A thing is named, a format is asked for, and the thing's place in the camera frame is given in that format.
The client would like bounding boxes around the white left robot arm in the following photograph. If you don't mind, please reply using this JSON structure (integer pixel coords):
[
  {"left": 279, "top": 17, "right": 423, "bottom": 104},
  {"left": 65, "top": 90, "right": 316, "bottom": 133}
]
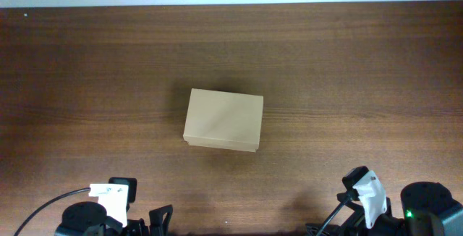
[{"left": 54, "top": 202, "right": 173, "bottom": 236}]

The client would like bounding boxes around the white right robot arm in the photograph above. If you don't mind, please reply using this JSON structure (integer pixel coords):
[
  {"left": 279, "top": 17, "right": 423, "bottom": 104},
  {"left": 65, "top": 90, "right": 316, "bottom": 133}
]
[{"left": 306, "top": 182, "right": 462, "bottom": 236}]

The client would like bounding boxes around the brown cardboard box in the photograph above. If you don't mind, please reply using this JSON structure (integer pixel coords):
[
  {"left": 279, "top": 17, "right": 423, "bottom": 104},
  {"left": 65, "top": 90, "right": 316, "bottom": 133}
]
[{"left": 183, "top": 88, "right": 263, "bottom": 153}]

